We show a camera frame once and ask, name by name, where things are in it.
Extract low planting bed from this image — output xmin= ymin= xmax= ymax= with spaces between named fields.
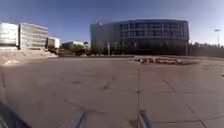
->
xmin=134 ymin=55 xmax=202 ymax=66

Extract small white building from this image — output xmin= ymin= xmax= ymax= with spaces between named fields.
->
xmin=46 ymin=36 xmax=61 ymax=50

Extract low distant building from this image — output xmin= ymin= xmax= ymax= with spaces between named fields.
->
xmin=61 ymin=40 xmax=90 ymax=52

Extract row of trees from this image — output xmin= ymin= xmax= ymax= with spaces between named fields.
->
xmin=188 ymin=41 xmax=224 ymax=58

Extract grey slab pavement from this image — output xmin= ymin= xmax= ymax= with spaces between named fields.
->
xmin=0 ymin=55 xmax=224 ymax=128

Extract robot's own part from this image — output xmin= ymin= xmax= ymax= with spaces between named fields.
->
xmin=137 ymin=109 xmax=153 ymax=128
xmin=75 ymin=112 xmax=89 ymax=128

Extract pale office building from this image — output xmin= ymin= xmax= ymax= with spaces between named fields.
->
xmin=18 ymin=22 xmax=50 ymax=51

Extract dark glass building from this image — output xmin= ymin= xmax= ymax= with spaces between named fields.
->
xmin=89 ymin=18 xmax=190 ymax=56

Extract pale stone steps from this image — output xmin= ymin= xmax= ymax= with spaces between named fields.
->
xmin=0 ymin=49 xmax=59 ymax=66

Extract light pole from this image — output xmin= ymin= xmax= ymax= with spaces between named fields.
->
xmin=214 ymin=28 xmax=222 ymax=47

